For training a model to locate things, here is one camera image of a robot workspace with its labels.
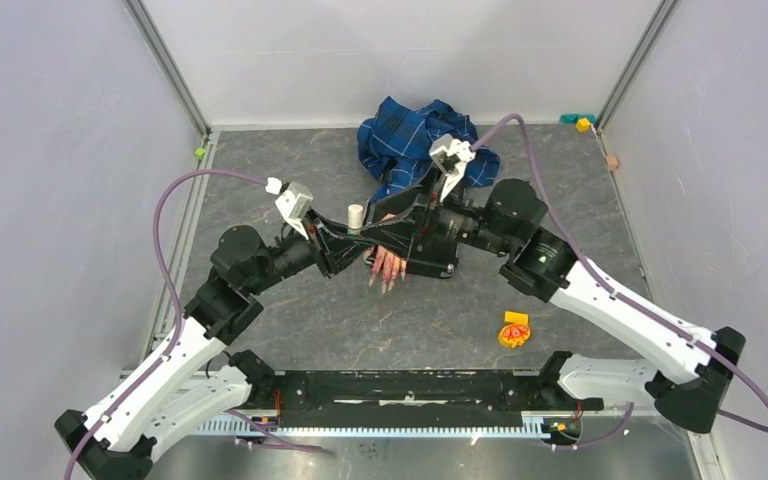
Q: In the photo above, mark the yellow orange toy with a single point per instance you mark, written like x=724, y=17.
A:
x=515, y=331

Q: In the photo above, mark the black ribbed block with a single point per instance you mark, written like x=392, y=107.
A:
x=439, y=263

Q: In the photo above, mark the white cap nail polish bottle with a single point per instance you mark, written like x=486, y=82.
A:
x=355, y=218

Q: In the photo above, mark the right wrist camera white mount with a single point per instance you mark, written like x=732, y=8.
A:
x=451, y=156

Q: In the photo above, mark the yellow cube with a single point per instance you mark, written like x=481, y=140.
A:
x=583, y=124

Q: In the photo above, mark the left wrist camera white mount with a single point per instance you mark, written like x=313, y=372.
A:
x=293, y=202

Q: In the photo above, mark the blue plaid shirt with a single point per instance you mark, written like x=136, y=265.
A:
x=393, y=145

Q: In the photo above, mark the teal block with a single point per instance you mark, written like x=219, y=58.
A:
x=573, y=118

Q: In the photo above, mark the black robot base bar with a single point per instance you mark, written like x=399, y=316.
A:
x=403, y=398

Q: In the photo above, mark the fake hand with painted nails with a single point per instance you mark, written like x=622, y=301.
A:
x=386, y=268

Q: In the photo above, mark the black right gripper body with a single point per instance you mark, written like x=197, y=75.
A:
x=424, y=212

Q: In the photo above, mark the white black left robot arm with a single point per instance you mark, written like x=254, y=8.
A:
x=130, y=429

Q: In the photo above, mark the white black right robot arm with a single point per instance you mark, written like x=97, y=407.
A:
x=682, y=370

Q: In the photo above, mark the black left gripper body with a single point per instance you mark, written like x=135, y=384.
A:
x=322, y=243

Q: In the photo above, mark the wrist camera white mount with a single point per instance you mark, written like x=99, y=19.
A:
x=451, y=156
x=293, y=202

